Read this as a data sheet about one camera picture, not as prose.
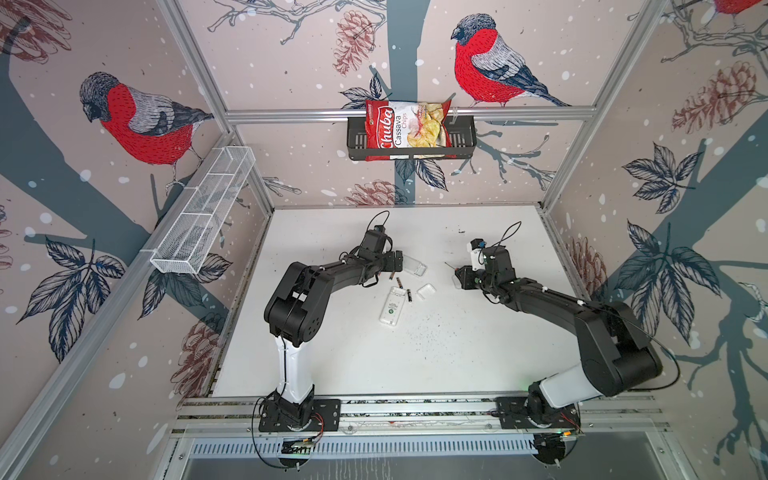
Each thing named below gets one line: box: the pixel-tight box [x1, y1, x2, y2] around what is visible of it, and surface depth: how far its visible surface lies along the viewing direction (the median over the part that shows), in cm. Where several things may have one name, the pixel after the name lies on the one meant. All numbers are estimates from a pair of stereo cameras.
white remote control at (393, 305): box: [379, 286, 407, 326], surface depth 94 cm
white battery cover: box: [416, 283, 437, 299], surface depth 99 cm
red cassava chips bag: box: [365, 99, 457, 162], surface depth 89 cm
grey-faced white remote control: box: [404, 255, 428, 277], surface depth 104 cm
